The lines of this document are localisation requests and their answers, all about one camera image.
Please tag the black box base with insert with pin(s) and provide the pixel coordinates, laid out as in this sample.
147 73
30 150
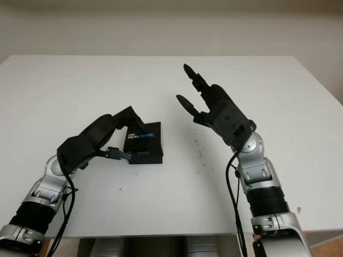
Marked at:
150 159

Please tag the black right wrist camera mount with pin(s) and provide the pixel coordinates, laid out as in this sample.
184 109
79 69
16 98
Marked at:
233 123

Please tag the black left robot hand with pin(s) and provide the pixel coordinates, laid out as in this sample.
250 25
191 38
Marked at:
104 128

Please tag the black RealSense box lid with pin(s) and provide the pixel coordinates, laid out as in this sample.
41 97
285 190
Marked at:
144 139

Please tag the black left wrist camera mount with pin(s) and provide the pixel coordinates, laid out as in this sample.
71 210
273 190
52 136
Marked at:
77 150

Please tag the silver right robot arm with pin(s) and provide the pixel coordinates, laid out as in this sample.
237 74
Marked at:
262 187

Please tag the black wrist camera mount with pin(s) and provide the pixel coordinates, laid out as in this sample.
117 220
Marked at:
233 123
77 150

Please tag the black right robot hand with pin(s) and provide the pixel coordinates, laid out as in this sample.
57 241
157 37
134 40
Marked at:
211 99

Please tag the grey robot torso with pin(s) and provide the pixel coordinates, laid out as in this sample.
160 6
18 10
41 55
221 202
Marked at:
139 246

